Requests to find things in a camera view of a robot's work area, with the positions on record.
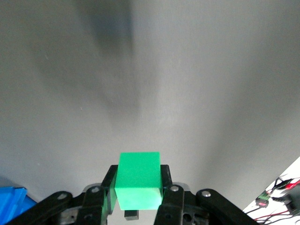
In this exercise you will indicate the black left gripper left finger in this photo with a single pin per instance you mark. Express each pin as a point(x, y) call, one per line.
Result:
point(91, 206)

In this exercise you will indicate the black electronic device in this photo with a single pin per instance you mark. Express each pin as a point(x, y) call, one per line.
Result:
point(294, 199)

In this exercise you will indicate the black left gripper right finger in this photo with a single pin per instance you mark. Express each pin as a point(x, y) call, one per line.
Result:
point(187, 208)

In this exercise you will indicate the small green circuit board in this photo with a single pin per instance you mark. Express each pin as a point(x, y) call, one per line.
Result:
point(262, 199)

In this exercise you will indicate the dark grey table mat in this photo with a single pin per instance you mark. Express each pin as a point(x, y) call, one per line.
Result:
point(187, 93)

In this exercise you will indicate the small green cube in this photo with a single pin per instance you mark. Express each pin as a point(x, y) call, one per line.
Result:
point(138, 178)

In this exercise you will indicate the blue plastic storage bin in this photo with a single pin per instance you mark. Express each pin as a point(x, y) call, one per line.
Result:
point(11, 204)

